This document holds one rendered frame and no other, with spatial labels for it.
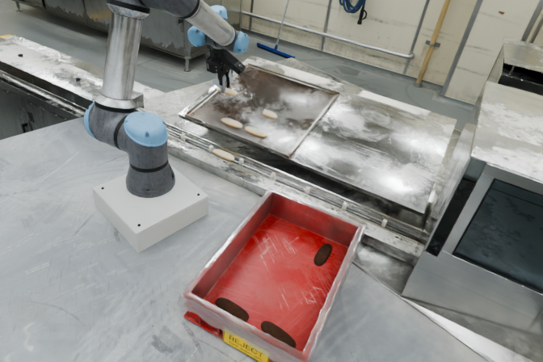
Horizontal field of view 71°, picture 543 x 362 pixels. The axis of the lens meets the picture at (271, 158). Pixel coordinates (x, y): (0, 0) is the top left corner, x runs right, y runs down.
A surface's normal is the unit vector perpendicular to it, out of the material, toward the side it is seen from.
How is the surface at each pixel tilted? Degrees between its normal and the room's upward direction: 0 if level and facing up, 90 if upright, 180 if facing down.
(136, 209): 0
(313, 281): 0
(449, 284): 90
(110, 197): 0
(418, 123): 10
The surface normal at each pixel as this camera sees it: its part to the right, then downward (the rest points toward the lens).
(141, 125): 0.22, -0.76
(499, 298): -0.48, 0.45
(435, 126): 0.03, -0.72
